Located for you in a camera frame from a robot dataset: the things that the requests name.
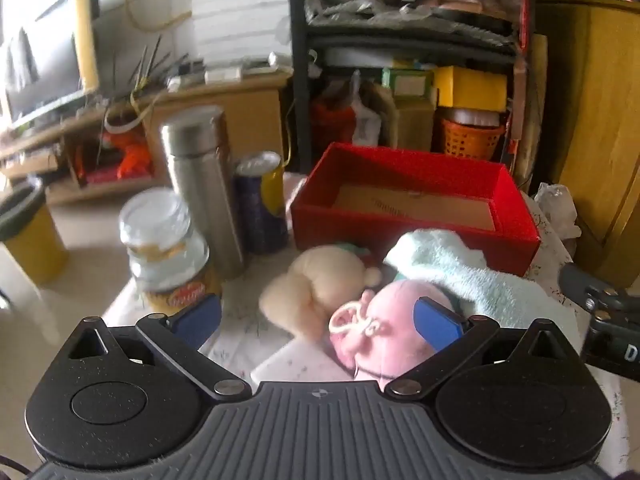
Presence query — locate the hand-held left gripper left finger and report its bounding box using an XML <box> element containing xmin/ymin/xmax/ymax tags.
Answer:
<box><xmin>67</xmin><ymin>294</ymin><xmax>253</xmax><ymax>403</ymax></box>

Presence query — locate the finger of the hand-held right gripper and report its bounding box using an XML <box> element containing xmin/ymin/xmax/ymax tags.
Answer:
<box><xmin>559</xmin><ymin>262</ymin><xmax>640</xmax><ymax>313</ymax></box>

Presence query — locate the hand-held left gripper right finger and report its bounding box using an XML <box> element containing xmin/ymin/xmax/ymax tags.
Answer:
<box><xmin>385</xmin><ymin>296</ymin><xmax>581</xmax><ymax>396</ymax></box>

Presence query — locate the pink pig plush toy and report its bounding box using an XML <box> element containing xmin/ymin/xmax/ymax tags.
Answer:
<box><xmin>327</xmin><ymin>280</ymin><xmax>466</xmax><ymax>391</ymax></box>

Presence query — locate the pale terry towel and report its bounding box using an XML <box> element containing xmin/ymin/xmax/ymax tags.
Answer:
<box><xmin>384</xmin><ymin>228</ymin><xmax>586</xmax><ymax>341</ymax></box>

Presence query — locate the red cardboard box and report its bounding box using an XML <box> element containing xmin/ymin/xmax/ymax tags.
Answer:
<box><xmin>291</xmin><ymin>142</ymin><xmax>542</xmax><ymax>277</ymax></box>

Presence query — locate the cream plush toy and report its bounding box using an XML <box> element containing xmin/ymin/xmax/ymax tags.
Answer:
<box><xmin>259</xmin><ymin>245</ymin><xmax>383</xmax><ymax>341</ymax></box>

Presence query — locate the glass jar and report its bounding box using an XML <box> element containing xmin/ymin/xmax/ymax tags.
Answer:
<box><xmin>119</xmin><ymin>187</ymin><xmax>223</xmax><ymax>318</ymax></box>

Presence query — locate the clear plastic bag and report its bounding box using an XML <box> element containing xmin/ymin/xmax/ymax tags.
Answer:
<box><xmin>534</xmin><ymin>182</ymin><xmax>582</xmax><ymax>241</ymax></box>

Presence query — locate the blue and yellow can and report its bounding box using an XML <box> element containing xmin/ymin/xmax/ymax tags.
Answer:
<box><xmin>234</xmin><ymin>151</ymin><xmax>290</xmax><ymax>255</ymax></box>

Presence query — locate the stainless steel thermos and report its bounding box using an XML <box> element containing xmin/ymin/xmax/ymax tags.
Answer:
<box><xmin>160</xmin><ymin>106</ymin><xmax>247</xmax><ymax>281</ymax></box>

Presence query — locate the yellow trash bin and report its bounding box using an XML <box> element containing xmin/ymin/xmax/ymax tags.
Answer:
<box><xmin>0</xmin><ymin>177</ymin><xmax>71</xmax><ymax>286</ymax></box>

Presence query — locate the wooden cabinet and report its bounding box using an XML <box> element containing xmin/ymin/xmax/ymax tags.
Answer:
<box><xmin>535</xmin><ymin>0</ymin><xmax>640</xmax><ymax>281</ymax></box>

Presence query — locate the orange plastic basket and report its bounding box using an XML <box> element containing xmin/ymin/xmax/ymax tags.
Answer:
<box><xmin>440</xmin><ymin>117</ymin><xmax>506</xmax><ymax>161</ymax></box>

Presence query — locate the brown cardboard box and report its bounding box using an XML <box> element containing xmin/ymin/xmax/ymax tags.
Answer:
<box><xmin>392</xmin><ymin>95</ymin><xmax>437</xmax><ymax>153</ymax></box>

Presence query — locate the white plastic bag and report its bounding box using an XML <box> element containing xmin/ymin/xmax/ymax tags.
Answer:
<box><xmin>350</xmin><ymin>72</ymin><xmax>383</xmax><ymax>146</ymax></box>

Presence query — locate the wooden tv desk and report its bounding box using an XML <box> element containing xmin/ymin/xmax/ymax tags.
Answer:
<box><xmin>0</xmin><ymin>72</ymin><xmax>292</xmax><ymax>206</ymax></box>

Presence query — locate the red plastic bag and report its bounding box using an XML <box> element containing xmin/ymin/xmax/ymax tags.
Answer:
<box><xmin>311</xmin><ymin>95</ymin><xmax>357</xmax><ymax>146</ymax></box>

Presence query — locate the yellow box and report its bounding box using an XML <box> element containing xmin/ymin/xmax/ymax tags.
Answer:
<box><xmin>434</xmin><ymin>66</ymin><xmax>508</xmax><ymax>110</ymax></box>

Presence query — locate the green box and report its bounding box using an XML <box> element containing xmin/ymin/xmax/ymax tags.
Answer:
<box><xmin>382</xmin><ymin>67</ymin><xmax>435</xmax><ymax>98</ymax></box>

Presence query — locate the black metal shelf rack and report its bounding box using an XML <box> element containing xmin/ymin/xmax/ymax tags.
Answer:
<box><xmin>289</xmin><ymin>0</ymin><xmax>531</xmax><ymax>171</ymax></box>

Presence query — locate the flat screen monitor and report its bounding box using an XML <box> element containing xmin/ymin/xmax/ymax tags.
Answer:
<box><xmin>0</xmin><ymin>0</ymin><xmax>100</xmax><ymax>127</ymax></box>

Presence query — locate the white slatted panel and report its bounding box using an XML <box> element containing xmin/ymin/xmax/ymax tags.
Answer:
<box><xmin>187</xmin><ymin>0</ymin><xmax>292</xmax><ymax>68</ymax></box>

